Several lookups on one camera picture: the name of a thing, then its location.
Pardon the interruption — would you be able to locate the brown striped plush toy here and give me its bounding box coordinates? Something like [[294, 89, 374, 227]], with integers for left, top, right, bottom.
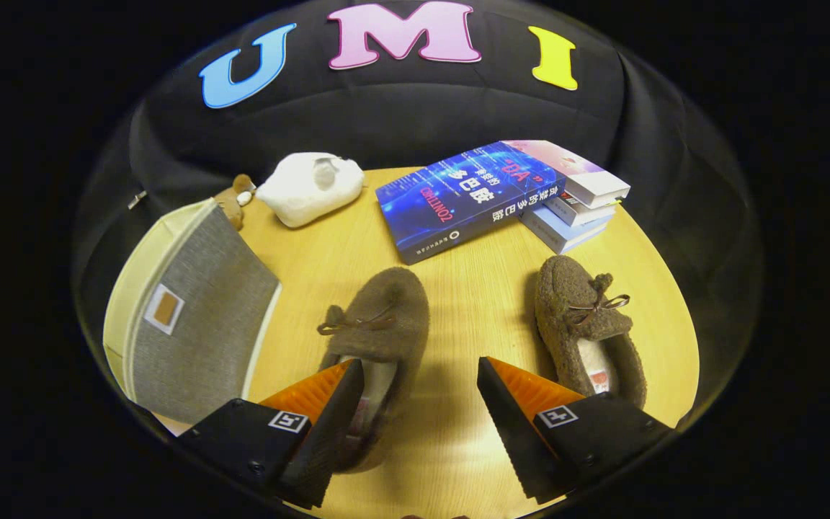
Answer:
[[213, 173, 256, 232]]

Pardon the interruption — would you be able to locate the light blue book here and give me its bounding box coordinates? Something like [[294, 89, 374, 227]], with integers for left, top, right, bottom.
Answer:
[[519, 205, 611, 255]]

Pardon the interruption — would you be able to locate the white book with red spine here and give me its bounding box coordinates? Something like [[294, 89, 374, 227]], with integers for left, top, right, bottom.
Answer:
[[545, 190, 618, 229]]

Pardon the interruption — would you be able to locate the grey fabric storage box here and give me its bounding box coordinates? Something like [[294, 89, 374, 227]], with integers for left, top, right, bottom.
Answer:
[[102, 198, 283, 427]]

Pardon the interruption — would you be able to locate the white plush toy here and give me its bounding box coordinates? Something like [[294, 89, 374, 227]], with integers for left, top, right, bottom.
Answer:
[[254, 151, 366, 230]]

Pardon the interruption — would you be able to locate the brown fuzzy shoe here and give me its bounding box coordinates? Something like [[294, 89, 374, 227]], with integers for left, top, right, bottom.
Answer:
[[533, 254, 648, 411], [316, 266, 431, 474]]

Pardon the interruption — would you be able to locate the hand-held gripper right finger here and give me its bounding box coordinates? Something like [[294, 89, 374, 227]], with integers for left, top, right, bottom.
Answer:
[[477, 356, 676, 506]]

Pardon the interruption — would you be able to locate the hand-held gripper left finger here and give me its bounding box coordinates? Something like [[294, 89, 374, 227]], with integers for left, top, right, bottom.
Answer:
[[179, 358, 366, 510]]

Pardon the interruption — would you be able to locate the black backdrop cloth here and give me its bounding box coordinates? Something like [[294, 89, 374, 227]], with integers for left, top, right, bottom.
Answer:
[[73, 0, 766, 433]]

